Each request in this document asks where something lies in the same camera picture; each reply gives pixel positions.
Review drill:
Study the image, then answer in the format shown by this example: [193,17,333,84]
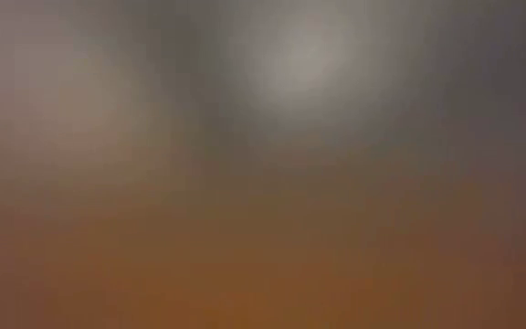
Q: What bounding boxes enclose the orange plastic basket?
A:
[0,150,526,329]

